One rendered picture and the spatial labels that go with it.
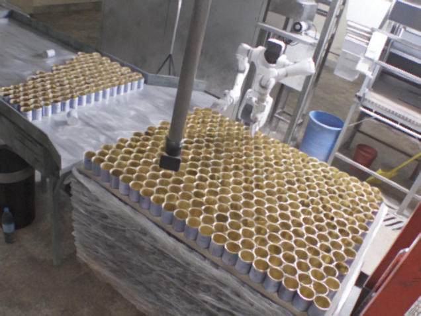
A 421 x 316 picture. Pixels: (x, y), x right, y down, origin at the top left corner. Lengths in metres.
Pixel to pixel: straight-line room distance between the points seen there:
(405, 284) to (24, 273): 2.42
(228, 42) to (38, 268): 3.06
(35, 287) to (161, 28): 3.46
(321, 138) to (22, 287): 3.47
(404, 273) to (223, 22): 3.53
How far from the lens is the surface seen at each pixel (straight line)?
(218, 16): 4.48
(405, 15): 4.15
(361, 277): 2.22
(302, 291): 1.58
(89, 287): 2.85
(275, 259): 1.63
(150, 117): 2.62
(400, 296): 1.60
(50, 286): 2.87
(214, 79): 4.60
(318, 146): 4.65
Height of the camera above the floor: 2.29
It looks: 33 degrees down
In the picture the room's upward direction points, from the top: 14 degrees clockwise
